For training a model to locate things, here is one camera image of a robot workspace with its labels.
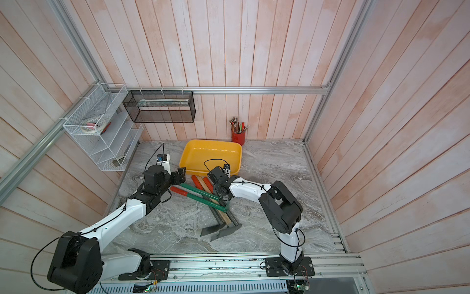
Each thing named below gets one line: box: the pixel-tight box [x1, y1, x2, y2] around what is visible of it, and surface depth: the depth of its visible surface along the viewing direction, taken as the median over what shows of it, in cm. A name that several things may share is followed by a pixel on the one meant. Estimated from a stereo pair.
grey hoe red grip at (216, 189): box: [190, 163, 242, 242], surface depth 87 cm
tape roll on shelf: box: [80, 117, 106, 134], surface depth 75 cm
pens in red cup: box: [229, 116, 250, 135], surface depth 113 cm
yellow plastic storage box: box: [178, 139, 243, 176], surface depth 114 cm
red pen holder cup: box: [231, 132, 246, 146], surface depth 116 cm
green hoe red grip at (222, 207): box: [169, 186, 231, 213], surface depth 93 cm
